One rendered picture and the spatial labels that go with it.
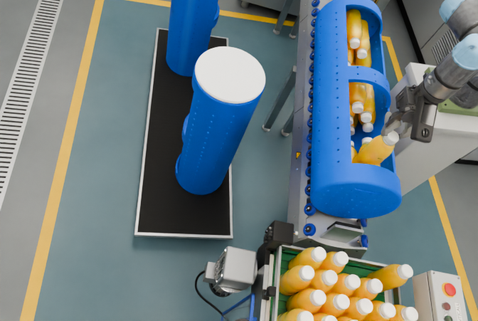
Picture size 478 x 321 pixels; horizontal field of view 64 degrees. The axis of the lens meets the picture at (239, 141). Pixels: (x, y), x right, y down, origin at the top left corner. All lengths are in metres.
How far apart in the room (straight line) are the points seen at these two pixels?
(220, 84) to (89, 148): 1.23
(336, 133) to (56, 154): 1.71
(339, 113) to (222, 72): 0.47
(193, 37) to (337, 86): 1.17
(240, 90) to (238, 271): 0.65
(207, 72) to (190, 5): 0.78
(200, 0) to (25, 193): 1.41
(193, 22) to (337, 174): 1.37
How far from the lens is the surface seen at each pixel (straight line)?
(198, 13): 2.22
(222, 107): 1.43
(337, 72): 1.45
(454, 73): 0.99
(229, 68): 1.51
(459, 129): 1.66
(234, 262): 1.35
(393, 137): 1.18
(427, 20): 3.81
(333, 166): 1.22
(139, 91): 2.69
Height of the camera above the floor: 2.14
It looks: 57 degrees down
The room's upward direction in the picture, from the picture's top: 24 degrees clockwise
